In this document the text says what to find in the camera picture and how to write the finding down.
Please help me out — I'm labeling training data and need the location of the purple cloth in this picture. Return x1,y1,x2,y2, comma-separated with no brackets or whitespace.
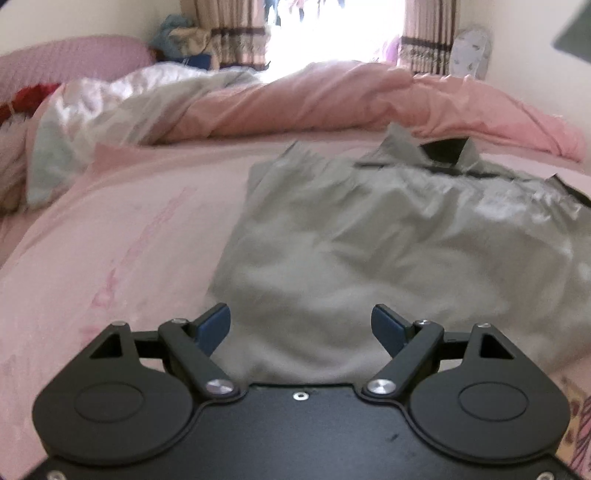
368,36,402,64

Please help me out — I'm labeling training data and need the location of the dark blue box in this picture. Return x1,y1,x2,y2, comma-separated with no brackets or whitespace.
181,53,214,71

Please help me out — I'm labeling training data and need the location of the white patterned pillow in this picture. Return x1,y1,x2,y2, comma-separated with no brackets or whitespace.
449,25,493,77

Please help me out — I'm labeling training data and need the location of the pile of blue and beige clothes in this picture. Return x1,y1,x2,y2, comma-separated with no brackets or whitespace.
148,14,214,63

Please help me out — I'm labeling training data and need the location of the white quilt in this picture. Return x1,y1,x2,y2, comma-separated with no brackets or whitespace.
25,65,264,208

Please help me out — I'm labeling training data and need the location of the dark grey object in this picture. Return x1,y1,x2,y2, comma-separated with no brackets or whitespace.
553,0,591,55

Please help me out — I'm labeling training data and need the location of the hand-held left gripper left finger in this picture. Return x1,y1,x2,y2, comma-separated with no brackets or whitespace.
88,302,241,399

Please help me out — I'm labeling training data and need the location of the pile of red and pale clothes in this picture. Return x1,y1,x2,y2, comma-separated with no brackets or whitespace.
0,83,63,127

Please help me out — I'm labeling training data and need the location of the pink printed blanket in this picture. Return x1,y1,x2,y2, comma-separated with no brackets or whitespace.
0,136,591,462

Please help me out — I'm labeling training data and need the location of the pink duvet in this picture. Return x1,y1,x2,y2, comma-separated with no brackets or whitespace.
157,60,589,160

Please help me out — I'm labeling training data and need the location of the pink quilted headboard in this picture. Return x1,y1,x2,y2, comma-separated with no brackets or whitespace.
0,37,155,93

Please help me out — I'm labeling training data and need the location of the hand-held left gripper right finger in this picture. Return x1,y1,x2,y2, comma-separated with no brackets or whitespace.
361,303,513,399

